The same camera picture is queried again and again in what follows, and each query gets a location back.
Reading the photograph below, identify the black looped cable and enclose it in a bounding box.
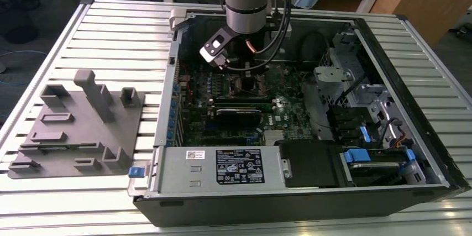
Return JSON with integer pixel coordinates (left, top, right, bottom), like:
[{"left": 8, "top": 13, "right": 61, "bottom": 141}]
[{"left": 298, "top": 30, "right": 329, "bottom": 64}]

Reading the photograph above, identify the silver finned heatsink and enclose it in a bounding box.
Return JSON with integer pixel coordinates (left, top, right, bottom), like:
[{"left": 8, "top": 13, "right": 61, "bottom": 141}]
[{"left": 264, "top": 129, "right": 288, "bottom": 140}]

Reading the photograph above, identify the silver power supply unit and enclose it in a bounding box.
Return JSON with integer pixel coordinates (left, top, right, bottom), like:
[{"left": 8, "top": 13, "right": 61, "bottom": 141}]
[{"left": 146, "top": 145, "right": 286, "bottom": 192}]

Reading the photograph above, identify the CPU socket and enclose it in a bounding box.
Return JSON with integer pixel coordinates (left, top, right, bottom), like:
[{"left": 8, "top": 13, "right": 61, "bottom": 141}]
[{"left": 226, "top": 75, "right": 269, "bottom": 98}]

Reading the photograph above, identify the black silver PC case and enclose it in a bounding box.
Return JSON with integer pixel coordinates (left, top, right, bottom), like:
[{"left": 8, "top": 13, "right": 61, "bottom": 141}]
[{"left": 126, "top": 9, "right": 472, "bottom": 228}]

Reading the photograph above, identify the black flat drive cable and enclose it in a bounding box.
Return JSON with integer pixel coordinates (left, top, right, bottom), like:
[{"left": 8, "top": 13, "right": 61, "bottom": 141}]
[{"left": 333, "top": 72, "right": 369, "bottom": 107}]

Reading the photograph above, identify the black office chair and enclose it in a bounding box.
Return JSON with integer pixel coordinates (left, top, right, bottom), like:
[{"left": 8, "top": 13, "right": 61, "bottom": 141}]
[{"left": 0, "top": 0, "right": 41, "bottom": 45}]

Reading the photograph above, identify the grey plastic case latch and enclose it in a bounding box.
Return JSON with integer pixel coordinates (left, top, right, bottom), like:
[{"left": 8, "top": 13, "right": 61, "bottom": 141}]
[{"left": 168, "top": 9, "right": 189, "bottom": 31}]

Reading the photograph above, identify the blue disk carrier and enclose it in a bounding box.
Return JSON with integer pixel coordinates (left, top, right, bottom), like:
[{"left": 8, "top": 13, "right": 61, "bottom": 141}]
[{"left": 341, "top": 148, "right": 417, "bottom": 186}]

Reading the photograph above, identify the black plastic shroud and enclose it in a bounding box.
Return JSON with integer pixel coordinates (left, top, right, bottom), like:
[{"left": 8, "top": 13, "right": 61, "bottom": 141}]
[{"left": 278, "top": 139, "right": 356, "bottom": 188}]

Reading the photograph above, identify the silver metal drive cage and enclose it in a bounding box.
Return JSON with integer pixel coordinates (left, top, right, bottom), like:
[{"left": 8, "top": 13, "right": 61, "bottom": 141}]
[{"left": 313, "top": 32, "right": 417, "bottom": 148}]

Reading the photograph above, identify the blue floor cable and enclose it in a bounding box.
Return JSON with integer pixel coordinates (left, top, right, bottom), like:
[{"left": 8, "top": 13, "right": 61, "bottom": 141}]
[{"left": 0, "top": 49, "right": 49, "bottom": 86}]

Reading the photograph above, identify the black graphics card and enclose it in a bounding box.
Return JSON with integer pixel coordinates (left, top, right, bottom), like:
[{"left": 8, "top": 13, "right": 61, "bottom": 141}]
[{"left": 216, "top": 108, "right": 262, "bottom": 129}]

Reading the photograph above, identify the green RAM stick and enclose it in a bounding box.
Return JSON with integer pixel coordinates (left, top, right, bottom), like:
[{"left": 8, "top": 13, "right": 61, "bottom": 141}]
[{"left": 214, "top": 102, "right": 276, "bottom": 109}]

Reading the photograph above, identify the black plastic bay holder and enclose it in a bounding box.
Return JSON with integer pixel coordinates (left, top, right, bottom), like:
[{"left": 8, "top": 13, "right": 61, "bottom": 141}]
[{"left": 325, "top": 106, "right": 373, "bottom": 140}]

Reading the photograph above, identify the green motherboard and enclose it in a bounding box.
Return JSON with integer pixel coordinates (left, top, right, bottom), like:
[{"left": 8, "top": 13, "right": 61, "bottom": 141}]
[{"left": 176, "top": 61, "right": 321, "bottom": 148}]

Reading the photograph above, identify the grey parts rack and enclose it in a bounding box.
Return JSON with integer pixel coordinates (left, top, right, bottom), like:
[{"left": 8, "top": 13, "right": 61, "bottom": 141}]
[{"left": 5, "top": 69, "right": 146, "bottom": 179}]

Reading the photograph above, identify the black chair base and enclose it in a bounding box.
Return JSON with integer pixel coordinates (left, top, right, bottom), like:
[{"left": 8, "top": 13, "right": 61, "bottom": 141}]
[{"left": 454, "top": 9, "right": 472, "bottom": 38}]

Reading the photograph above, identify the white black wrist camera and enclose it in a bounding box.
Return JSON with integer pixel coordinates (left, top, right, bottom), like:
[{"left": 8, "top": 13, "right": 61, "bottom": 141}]
[{"left": 198, "top": 25, "right": 237, "bottom": 70}]

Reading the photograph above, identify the silver cage bracket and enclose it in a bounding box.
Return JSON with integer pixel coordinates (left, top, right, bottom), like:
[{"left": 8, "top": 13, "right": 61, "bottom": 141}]
[{"left": 313, "top": 66, "right": 352, "bottom": 83}]

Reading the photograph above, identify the multicolour wire bundle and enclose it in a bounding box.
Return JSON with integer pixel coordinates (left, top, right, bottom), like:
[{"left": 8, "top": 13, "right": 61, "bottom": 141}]
[{"left": 390, "top": 133, "right": 410, "bottom": 148}]

